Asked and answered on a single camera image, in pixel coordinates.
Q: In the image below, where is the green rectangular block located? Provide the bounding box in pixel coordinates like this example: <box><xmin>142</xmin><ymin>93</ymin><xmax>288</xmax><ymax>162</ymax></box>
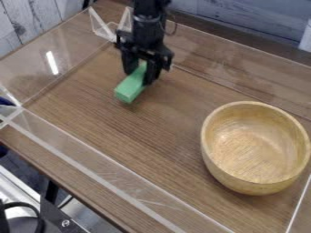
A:
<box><xmin>115</xmin><ymin>62</ymin><xmax>147</xmax><ymax>104</ymax></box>

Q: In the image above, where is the blue object at edge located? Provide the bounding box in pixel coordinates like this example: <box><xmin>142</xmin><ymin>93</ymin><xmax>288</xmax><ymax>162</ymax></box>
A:
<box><xmin>0</xmin><ymin>96</ymin><xmax>15</xmax><ymax>106</ymax></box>

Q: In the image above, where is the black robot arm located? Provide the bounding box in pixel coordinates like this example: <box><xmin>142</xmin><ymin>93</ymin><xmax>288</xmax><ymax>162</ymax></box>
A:
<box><xmin>115</xmin><ymin>0</ymin><xmax>175</xmax><ymax>86</ymax></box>

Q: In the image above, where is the black cable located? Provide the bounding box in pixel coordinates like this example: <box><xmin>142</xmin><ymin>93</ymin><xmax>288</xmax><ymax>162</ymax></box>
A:
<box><xmin>0</xmin><ymin>201</ymin><xmax>46</xmax><ymax>233</ymax></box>

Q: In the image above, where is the light wooden bowl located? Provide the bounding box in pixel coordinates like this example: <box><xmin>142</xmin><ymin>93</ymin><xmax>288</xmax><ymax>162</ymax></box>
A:
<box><xmin>201</xmin><ymin>101</ymin><xmax>311</xmax><ymax>196</ymax></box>

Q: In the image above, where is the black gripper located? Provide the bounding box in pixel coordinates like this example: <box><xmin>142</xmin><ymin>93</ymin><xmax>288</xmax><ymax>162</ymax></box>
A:
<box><xmin>115</xmin><ymin>15</ymin><xmax>174</xmax><ymax>86</ymax></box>

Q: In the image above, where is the clear acrylic tray enclosure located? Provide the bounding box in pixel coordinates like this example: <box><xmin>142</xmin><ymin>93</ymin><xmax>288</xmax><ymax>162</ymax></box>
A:
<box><xmin>0</xmin><ymin>2</ymin><xmax>311</xmax><ymax>233</ymax></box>

